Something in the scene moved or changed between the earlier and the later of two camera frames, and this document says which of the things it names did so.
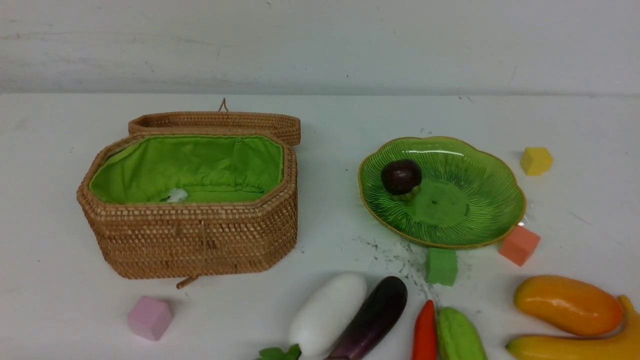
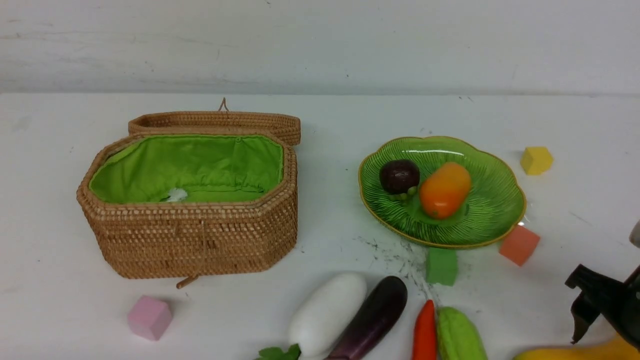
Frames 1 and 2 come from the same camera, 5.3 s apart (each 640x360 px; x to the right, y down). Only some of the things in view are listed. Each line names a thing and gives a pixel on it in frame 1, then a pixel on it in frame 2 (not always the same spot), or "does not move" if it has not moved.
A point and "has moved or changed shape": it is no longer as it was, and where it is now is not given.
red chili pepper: (424, 343) does not move
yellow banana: (623, 344) has moved or changed shape
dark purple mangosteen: (400, 176) does not move
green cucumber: (457, 338) does not move
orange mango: (570, 304) → (444, 190)
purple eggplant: (370, 321) does not move
